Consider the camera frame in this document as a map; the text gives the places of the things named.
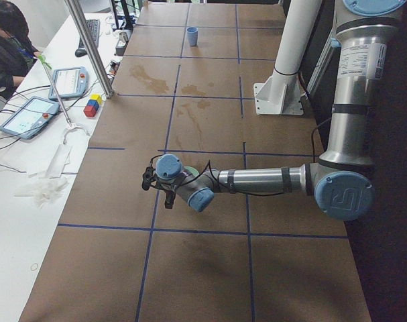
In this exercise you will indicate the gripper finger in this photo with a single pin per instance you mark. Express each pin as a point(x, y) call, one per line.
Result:
point(168, 203)

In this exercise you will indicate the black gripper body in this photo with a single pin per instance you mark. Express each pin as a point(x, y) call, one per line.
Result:
point(168, 194)

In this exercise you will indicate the mint green ceramic bowl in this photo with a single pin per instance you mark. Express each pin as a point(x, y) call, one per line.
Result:
point(192, 170)

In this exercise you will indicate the light blue plastic cup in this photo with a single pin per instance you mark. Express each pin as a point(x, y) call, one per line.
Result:
point(192, 36)

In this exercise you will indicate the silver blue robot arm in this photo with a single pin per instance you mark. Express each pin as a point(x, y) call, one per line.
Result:
point(339, 179)

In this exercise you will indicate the red blue yellow cube blocks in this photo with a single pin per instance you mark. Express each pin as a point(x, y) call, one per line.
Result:
point(92, 105)

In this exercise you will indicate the crumpled white paper tissues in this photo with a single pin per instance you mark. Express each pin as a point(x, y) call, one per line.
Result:
point(47, 184)

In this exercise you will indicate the far teach pendant tablet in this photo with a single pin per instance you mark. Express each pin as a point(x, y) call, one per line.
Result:
point(71, 82)

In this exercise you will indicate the teach pendant tablet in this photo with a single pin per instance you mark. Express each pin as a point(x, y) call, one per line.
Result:
point(30, 118)
point(71, 82)

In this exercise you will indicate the near teach pendant tablet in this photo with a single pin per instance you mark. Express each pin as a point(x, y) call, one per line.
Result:
point(30, 118)

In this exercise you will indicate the black computer mouse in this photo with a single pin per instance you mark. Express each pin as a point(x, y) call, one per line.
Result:
point(80, 52)

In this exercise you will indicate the black computer keyboard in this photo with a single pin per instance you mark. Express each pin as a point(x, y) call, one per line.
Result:
point(94, 28)

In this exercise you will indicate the long thin metal rod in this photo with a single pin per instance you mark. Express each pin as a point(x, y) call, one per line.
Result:
point(55, 90)

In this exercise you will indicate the seated person in black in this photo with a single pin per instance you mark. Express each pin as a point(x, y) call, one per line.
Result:
point(17, 53)

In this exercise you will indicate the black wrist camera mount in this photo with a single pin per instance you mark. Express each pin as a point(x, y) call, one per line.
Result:
point(148, 178)

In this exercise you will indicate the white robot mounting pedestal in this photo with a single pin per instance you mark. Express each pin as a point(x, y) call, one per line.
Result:
point(280, 94)

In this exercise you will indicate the silver aluminium frame post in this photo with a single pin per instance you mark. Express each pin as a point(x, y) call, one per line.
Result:
point(92, 52)

